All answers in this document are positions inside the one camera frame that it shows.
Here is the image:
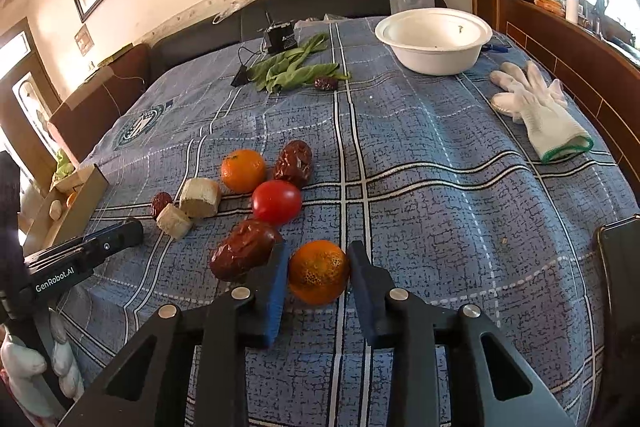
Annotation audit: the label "large red date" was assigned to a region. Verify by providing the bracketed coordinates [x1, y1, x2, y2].
[208, 219, 284, 282]
[273, 140, 314, 189]

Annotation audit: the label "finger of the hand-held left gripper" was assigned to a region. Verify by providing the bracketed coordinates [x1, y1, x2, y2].
[75, 217, 145, 264]

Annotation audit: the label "black flat device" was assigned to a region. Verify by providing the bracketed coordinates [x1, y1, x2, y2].
[594, 214, 640, 427]

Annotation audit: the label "pile of green bean pods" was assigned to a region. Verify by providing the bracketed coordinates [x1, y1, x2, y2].
[248, 33, 352, 95]

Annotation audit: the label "shallow cardboard box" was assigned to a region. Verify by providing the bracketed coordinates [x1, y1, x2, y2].
[22, 163, 110, 258]

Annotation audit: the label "small framed wall picture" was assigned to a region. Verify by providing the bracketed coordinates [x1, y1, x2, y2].
[74, 24, 96, 56]

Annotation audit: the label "white plastic bag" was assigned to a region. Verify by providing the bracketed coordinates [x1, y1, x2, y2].
[212, 2, 251, 25]

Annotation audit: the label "clear plastic bag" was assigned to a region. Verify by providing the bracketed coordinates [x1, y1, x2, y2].
[295, 13, 346, 32]

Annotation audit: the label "white knit glove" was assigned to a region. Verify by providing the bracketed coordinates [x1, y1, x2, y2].
[489, 61, 595, 165]

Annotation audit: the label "white bowl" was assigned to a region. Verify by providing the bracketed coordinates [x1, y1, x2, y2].
[374, 8, 493, 75]

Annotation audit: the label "black sofa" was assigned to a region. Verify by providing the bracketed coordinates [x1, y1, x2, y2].
[150, 0, 448, 80]

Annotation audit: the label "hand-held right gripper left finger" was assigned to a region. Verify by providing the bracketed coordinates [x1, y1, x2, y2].
[60, 241, 291, 427]

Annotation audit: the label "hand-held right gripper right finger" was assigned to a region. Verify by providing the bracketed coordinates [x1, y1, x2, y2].
[346, 240, 576, 427]

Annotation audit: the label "wooden glass door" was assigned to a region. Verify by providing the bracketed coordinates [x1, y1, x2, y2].
[0, 17, 61, 168]

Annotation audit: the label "brown armchair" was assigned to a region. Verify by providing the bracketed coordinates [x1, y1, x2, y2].
[47, 42, 152, 168]

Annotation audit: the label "red tomato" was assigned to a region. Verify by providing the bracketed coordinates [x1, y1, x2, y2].
[251, 179, 303, 226]

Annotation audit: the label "small black box device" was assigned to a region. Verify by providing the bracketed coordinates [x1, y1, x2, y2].
[263, 26, 299, 55]

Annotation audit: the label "person's left hand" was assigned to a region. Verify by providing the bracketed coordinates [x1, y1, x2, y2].
[0, 313, 87, 419]

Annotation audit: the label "green leafy vegetables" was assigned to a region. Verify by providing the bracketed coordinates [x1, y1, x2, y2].
[52, 149, 76, 182]

